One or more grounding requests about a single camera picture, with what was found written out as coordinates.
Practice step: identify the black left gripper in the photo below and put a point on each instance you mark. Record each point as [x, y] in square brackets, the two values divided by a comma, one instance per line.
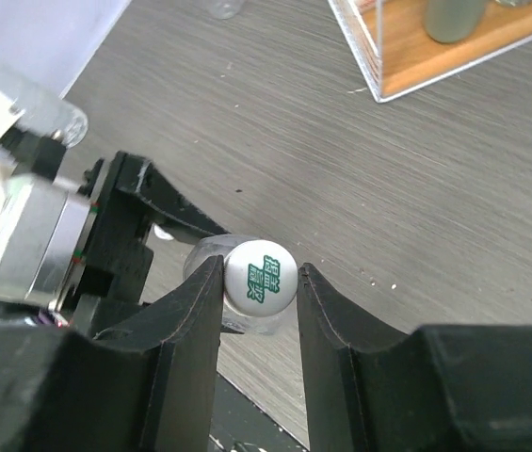
[111, 265]

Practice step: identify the clear plastic bottle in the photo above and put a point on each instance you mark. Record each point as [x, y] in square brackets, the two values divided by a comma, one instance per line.
[223, 9]
[223, 245]

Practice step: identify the glass jar, bottom shelf front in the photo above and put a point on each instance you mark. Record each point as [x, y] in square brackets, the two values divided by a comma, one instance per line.
[449, 21]

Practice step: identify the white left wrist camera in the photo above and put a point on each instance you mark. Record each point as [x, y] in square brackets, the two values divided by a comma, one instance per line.
[44, 219]

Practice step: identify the white bottle cap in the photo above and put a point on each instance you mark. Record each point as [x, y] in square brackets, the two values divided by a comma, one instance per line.
[162, 234]
[260, 279]

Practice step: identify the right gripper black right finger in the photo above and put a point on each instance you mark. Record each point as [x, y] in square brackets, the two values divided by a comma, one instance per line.
[371, 387]

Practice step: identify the white wire shelf rack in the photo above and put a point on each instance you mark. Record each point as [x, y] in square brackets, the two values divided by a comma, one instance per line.
[396, 55]

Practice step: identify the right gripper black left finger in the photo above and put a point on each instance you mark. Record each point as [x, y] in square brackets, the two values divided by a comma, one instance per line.
[147, 384]

